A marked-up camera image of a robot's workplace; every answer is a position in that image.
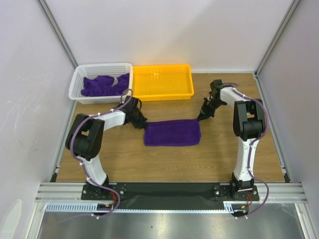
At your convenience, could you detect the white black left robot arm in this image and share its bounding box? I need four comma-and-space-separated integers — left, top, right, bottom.
65, 96, 148, 200

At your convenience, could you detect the purple towel in basket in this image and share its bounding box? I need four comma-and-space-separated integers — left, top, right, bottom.
81, 73, 130, 97

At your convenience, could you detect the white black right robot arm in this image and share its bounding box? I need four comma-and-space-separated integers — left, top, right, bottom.
197, 80, 269, 200

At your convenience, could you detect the purple towel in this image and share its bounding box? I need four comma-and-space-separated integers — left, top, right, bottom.
81, 73, 130, 97
144, 119, 201, 146

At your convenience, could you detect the aluminium frame rail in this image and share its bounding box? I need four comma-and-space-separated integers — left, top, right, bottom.
35, 182, 308, 204

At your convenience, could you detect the white slotted cable duct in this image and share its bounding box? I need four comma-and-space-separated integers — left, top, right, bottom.
46, 202, 247, 214

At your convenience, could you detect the yellow plastic tray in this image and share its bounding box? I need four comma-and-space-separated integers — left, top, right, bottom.
132, 64, 194, 102

